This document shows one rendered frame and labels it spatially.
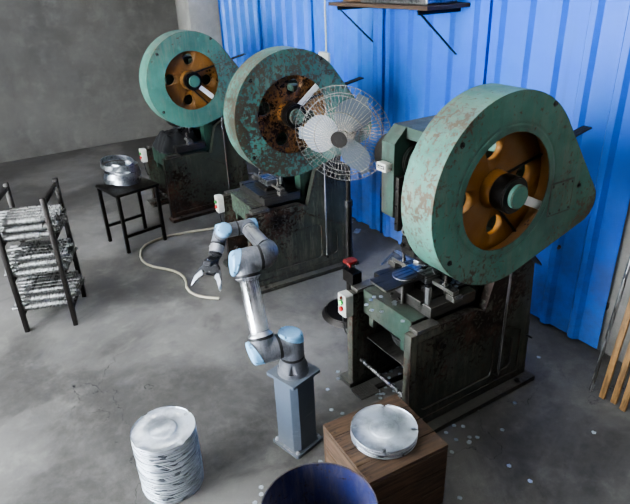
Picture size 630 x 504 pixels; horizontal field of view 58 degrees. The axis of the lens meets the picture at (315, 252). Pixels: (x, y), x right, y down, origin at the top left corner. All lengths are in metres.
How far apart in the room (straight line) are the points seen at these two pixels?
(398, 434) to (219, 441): 1.02
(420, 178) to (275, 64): 1.73
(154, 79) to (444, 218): 3.50
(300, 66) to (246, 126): 0.51
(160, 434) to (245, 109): 1.97
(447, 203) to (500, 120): 0.37
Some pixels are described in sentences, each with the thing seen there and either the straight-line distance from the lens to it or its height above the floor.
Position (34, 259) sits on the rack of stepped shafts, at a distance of 4.27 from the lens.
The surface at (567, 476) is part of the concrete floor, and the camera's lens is 3.11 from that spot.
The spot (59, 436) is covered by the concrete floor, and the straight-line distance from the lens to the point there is 3.47.
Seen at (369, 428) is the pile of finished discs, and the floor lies 0.39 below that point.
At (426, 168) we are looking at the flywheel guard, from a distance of 2.20.
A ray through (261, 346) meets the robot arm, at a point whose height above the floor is 0.67.
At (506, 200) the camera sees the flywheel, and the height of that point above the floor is 1.32.
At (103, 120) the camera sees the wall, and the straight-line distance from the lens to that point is 8.88.
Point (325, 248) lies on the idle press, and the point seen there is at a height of 0.19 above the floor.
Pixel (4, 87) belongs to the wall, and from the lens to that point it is 8.64.
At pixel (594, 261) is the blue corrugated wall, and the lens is 3.73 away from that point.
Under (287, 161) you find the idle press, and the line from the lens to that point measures 3.86.
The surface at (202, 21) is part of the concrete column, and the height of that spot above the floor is 1.66.
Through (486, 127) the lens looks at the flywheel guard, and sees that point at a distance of 2.26.
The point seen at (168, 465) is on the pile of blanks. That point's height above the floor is 0.24.
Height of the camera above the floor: 2.18
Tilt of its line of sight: 26 degrees down
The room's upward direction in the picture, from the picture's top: 2 degrees counter-clockwise
